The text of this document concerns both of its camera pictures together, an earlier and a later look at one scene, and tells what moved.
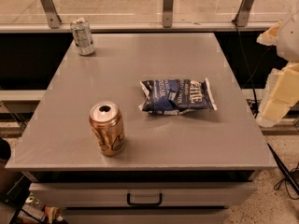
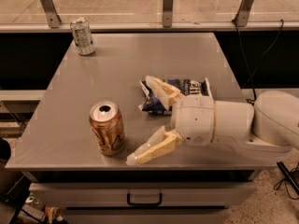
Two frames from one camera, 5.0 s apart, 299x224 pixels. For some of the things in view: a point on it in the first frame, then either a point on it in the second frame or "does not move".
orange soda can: (106, 119) does not move
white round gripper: (290, 41) to (192, 119)
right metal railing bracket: (241, 18) does not move
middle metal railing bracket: (167, 6) does not move
